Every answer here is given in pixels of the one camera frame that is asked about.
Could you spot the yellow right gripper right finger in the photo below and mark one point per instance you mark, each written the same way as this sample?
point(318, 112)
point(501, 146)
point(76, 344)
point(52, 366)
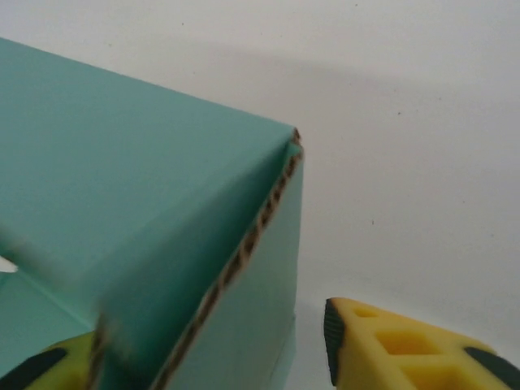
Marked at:
point(406, 353)

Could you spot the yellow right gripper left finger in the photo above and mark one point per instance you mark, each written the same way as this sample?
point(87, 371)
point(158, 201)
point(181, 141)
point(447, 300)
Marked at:
point(48, 365)

